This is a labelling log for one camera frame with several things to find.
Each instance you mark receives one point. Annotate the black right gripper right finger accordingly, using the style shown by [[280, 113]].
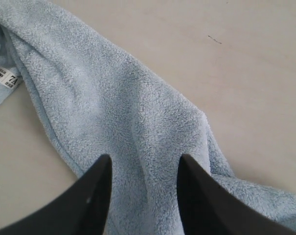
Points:
[[222, 205]]

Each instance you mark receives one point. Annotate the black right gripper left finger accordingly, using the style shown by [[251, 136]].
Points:
[[81, 210]]

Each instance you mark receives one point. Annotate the light blue terry towel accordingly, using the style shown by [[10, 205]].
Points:
[[94, 98]]

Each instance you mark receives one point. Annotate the white care label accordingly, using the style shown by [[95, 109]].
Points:
[[9, 79]]

